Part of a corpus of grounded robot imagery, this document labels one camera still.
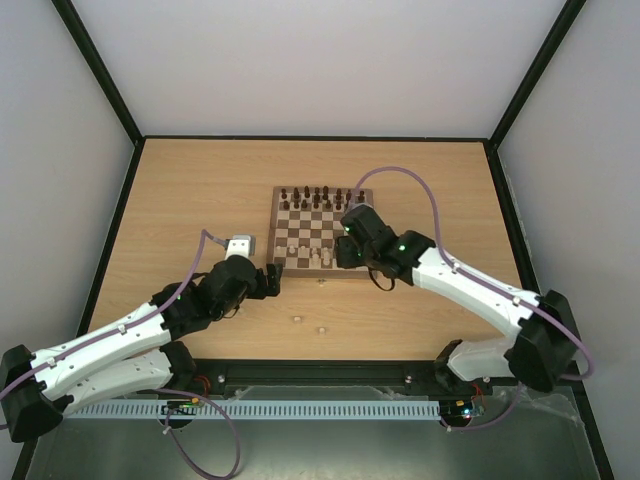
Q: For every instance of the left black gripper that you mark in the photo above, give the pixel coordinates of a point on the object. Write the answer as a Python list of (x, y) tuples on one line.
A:
[(260, 289)]

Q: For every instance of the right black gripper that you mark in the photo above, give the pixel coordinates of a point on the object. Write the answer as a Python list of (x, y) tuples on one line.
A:
[(345, 251)]

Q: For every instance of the white tall piece table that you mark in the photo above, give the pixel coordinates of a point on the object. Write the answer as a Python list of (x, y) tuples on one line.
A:
[(315, 261)]

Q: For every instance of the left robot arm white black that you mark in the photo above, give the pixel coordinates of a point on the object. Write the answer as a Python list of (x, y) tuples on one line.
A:
[(141, 351)]

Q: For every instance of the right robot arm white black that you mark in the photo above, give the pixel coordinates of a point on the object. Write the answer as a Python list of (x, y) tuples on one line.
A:
[(534, 348)]

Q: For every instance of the wooden chess board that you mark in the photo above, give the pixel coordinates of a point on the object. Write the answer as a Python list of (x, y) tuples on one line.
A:
[(310, 230)]

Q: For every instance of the black aluminium frame rail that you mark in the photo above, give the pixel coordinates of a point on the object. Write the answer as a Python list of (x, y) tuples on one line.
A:
[(244, 373)]

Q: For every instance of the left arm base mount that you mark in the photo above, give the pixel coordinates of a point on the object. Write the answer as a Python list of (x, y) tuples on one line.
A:
[(201, 376)]

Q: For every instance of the light blue cable duct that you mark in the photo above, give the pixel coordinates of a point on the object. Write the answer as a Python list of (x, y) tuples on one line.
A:
[(157, 409)]

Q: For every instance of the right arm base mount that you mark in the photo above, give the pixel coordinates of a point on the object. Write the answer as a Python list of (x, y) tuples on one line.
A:
[(434, 379)]

